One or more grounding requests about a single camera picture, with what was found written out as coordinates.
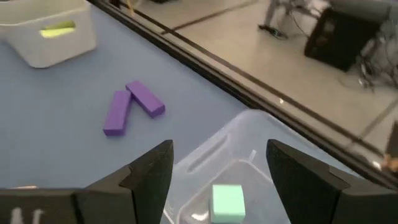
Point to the lime green foam block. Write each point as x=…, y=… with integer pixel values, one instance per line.
x=57, y=30

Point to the teal foam cube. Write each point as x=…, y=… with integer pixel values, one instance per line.
x=227, y=203

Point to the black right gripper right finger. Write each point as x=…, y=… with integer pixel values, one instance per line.
x=311, y=193

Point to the grey metal stand legs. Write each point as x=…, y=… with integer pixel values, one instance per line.
x=273, y=21

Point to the black table edge rail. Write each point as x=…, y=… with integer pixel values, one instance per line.
x=217, y=77

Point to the white plastic bin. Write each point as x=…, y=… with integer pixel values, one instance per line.
x=62, y=49

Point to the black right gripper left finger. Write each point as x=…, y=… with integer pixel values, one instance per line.
x=146, y=186

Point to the black equipment box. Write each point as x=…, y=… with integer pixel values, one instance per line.
x=339, y=40

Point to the purple foam block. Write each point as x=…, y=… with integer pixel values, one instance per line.
x=117, y=113
x=145, y=99

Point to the clear plastic bin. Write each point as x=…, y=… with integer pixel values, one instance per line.
x=217, y=146

